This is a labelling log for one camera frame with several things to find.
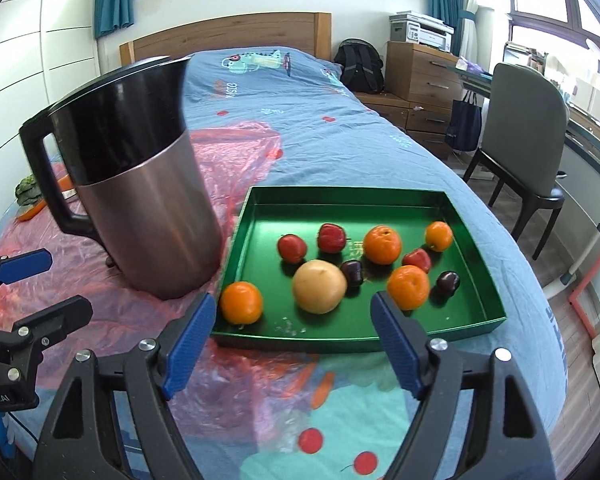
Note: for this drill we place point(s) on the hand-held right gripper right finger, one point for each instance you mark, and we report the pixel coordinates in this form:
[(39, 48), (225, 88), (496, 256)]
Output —
[(397, 345)]

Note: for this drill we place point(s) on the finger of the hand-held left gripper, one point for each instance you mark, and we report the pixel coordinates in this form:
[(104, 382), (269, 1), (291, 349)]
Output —
[(25, 265), (60, 317)]

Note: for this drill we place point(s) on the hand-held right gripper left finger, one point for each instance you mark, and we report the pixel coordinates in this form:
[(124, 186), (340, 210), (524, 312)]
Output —
[(187, 345)]

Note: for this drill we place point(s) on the dark purple plum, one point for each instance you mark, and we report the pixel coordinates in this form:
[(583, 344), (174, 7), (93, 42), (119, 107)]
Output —
[(352, 272), (448, 281)]

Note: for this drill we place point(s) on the yellow pear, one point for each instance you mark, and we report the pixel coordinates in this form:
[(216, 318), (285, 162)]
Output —
[(320, 286)]

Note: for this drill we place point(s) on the small orange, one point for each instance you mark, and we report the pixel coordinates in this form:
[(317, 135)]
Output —
[(439, 236)]

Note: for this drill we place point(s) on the green tray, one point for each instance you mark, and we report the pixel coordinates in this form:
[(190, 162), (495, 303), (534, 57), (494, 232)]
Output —
[(290, 215)]

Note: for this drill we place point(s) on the orange plate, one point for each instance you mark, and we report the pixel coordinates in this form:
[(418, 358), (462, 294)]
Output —
[(30, 214)]

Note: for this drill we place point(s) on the green bok choy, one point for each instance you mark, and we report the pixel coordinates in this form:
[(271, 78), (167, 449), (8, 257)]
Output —
[(27, 191)]

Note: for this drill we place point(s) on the carrot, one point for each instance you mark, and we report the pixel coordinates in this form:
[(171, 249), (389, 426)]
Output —
[(64, 182)]

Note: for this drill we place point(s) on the black and steel jug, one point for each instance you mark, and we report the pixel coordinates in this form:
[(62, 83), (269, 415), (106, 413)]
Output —
[(145, 210)]

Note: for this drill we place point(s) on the white wardrobe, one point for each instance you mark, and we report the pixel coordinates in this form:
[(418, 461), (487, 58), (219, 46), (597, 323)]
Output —
[(30, 85)]

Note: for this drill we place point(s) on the pink plastic sheet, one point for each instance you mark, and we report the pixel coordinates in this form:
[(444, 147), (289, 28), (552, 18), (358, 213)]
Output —
[(240, 150)]

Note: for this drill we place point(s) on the navy tote bag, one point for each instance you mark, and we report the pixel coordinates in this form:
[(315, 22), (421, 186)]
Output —
[(462, 125)]

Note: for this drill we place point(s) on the grey chair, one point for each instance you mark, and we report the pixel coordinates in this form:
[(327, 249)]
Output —
[(525, 125)]

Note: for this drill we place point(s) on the wooden drawer cabinet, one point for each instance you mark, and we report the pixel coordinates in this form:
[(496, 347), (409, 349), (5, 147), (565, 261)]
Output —
[(420, 75)]

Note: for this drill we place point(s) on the black backpack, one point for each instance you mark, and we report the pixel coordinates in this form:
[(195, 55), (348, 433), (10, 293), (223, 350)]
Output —
[(357, 67)]

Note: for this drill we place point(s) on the wooden headboard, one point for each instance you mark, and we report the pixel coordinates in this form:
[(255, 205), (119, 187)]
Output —
[(230, 35)]

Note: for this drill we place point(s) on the white printer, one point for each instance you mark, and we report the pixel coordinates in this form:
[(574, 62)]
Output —
[(422, 30)]

